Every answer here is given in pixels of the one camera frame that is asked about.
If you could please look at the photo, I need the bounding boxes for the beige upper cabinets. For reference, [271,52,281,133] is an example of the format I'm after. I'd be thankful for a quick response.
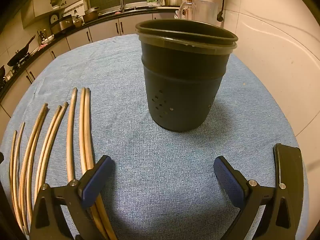
[21,0,83,29]

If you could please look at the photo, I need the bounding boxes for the black utensil holder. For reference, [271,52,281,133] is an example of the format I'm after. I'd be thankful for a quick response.
[135,19,238,132]

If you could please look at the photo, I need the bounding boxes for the bunch of wooden chopsticks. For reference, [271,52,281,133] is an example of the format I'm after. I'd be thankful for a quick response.
[9,87,118,240]

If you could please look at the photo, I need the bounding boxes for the blue table cloth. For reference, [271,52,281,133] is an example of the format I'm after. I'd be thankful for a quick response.
[0,34,309,240]

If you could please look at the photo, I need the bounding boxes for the clear plastic pitcher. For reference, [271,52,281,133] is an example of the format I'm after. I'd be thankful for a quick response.
[178,0,218,27]

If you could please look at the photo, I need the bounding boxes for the chrome faucet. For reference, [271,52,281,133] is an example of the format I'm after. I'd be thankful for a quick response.
[110,0,125,13]

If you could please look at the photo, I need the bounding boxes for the steel sink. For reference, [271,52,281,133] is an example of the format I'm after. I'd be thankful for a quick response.
[100,6,140,14]

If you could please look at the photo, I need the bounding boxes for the black wok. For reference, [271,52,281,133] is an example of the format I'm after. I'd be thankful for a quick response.
[7,35,36,67]

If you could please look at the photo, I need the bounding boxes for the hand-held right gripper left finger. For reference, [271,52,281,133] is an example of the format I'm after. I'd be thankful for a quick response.
[29,155,115,240]

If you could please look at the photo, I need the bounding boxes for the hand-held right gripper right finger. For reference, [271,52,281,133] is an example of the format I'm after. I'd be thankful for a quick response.
[214,156,300,240]

